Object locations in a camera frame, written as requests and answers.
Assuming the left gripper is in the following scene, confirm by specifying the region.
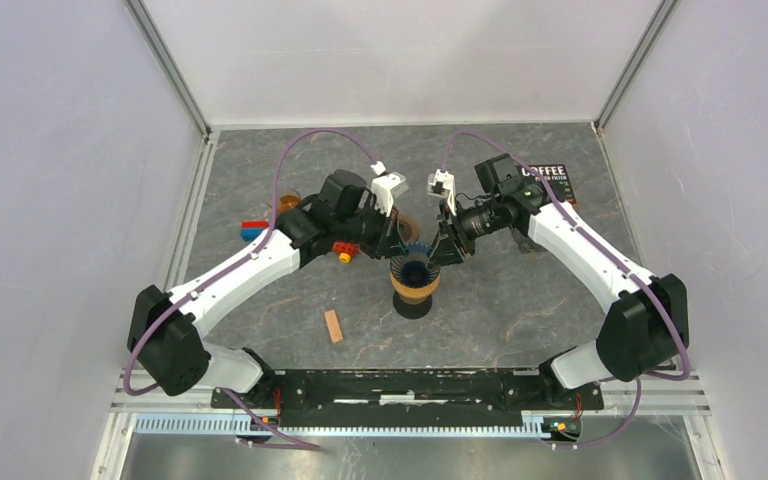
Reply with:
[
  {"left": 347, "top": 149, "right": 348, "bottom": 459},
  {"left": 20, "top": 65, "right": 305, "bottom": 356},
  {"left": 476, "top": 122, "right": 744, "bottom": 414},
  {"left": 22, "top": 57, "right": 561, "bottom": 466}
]
[{"left": 335, "top": 201, "right": 409, "bottom": 262}]

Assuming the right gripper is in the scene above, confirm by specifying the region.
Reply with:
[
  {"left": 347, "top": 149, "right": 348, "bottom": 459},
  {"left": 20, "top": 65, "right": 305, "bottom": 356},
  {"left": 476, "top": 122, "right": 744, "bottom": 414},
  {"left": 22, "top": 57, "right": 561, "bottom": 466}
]
[{"left": 426, "top": 198, "right": 503, "bottom": 271}]

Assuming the blue ribbed plastic dripper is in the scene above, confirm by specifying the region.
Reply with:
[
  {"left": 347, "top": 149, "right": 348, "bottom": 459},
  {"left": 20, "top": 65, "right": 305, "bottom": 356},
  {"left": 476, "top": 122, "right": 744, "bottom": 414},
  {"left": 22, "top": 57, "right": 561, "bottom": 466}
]
[{"left": 390, "top": 242, "right": 440, "bottom": 288}]

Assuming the light wooden ring holder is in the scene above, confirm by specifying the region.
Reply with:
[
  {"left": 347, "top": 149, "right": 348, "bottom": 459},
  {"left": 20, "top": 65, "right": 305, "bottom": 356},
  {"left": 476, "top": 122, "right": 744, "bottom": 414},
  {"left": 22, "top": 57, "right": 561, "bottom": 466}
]
[{"left": 390, "top": 274, "right": 441, "bottom": 305}]

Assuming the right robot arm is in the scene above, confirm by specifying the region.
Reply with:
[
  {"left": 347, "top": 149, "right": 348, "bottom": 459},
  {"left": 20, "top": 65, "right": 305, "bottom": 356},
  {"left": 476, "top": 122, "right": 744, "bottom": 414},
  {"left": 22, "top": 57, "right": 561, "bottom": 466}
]
[{"left": 427, "top": 154, "right": 691, "bottom": 408}]

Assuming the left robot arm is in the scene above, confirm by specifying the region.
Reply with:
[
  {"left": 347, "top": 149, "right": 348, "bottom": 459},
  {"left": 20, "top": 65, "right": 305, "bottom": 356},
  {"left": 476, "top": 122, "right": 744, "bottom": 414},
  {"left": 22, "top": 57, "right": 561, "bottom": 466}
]
[{"left": 127, "top": 170, "right": 408, "bottom": 408}]

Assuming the clear smoky ribbed dripper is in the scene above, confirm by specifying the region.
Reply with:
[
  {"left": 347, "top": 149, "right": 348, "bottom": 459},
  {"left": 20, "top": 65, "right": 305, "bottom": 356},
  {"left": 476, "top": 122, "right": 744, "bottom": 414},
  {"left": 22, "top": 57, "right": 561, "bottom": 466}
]
[{"left": 512, "top": 231, "right": 544, "bottom": 254}]

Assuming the orange black coffee filter box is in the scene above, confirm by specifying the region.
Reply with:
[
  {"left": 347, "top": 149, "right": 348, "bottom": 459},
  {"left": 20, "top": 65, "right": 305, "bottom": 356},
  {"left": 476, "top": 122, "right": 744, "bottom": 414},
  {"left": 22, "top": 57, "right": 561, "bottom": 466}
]
[{"left": 515, "top": 164, "right": 577, "bottom": 207}]

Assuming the colourful toy brick car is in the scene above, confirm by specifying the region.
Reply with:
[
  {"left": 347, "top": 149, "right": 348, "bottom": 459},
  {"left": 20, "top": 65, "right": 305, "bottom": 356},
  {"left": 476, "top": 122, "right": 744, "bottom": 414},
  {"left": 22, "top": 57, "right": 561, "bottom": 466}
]
[{"left": 332, "top": 242, "right": 360, "bottom": 264}]

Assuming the small wooden block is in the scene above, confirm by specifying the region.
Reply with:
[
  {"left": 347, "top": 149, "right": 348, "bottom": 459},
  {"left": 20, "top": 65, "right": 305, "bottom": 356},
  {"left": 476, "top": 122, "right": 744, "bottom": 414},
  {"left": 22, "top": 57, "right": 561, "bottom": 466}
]
[{"left": 324, "top": 309, "right": 344, "bottom": 344}]

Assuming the orange glass carafe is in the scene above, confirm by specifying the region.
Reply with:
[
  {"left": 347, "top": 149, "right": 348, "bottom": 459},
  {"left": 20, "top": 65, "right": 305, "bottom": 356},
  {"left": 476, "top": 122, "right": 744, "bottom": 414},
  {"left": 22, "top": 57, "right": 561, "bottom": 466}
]
[{"left": 277, "top": 190, "right": 301, "bottom": 214}]

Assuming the blue red toy brick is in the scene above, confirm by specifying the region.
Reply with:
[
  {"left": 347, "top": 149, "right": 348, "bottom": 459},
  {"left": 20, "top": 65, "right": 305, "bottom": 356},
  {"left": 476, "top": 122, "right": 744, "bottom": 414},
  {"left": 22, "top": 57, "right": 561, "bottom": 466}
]
[{"left": 240, "top": 220, "right": 270, "bottom": 242}]

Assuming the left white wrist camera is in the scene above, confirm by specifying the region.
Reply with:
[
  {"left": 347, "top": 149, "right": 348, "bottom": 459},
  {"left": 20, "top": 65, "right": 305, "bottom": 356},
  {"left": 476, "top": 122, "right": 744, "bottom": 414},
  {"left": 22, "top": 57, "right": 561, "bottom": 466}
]
[{"left": 370, "top": 161, "right": 409, "bottom": 217}]

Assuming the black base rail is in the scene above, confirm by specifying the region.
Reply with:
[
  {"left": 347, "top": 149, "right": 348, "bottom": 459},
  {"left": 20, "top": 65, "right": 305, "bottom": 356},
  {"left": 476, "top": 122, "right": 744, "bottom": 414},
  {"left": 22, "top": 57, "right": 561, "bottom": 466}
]
[{"left": 240, "top": 368, "right": 604, "bottom": 429}]

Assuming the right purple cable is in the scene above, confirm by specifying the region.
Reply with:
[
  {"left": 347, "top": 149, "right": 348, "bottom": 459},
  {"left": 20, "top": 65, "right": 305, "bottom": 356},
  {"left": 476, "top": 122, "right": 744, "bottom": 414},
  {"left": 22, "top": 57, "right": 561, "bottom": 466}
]
[{"left": 440, "top": 127, "right": 693, "bottom": 383}]

